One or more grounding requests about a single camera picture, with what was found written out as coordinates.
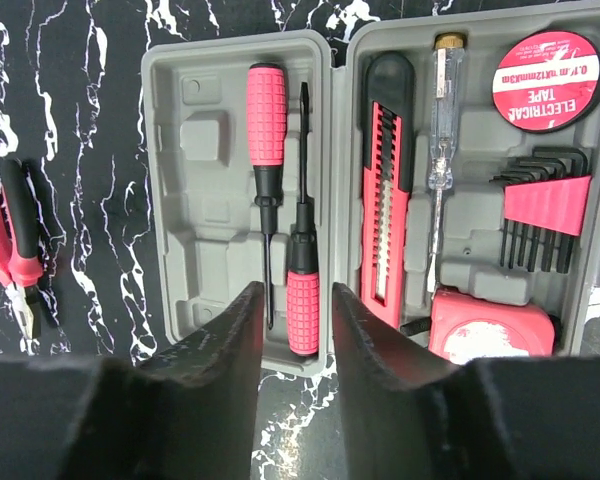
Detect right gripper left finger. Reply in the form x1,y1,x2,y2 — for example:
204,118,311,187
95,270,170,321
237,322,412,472
0,282,264,479

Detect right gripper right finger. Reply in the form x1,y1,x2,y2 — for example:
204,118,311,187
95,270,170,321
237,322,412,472
332,283,600,479

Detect red tape measure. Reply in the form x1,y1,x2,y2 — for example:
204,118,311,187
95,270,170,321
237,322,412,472
401,289,556,365

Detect grey plastic tool case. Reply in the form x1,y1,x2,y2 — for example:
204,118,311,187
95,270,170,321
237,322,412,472
142,1,600,377

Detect red hex key set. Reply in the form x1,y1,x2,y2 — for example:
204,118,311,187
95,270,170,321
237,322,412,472
490,146,591,274

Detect red handled pliers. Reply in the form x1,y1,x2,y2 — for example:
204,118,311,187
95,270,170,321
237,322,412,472
0,159,44,340

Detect red utility knife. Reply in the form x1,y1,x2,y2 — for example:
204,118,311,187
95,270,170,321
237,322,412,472
360,51,415,329

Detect clear test pen screwdriver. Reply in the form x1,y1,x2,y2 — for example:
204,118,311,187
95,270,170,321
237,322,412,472
426,32,465,295

